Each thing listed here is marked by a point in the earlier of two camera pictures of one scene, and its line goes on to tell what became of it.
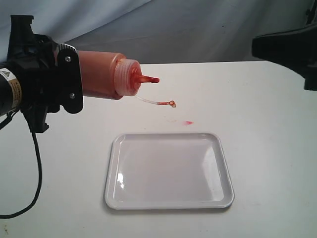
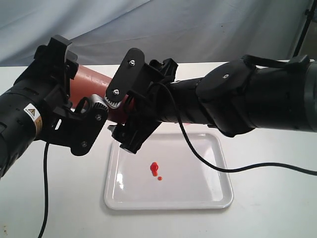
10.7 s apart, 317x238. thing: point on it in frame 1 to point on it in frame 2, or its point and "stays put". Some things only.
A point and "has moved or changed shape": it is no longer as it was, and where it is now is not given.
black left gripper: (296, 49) to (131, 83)
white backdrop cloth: (159, 31) stays put
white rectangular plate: (168, 171) stays put
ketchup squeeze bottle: (109, 76) has moved or changed shape
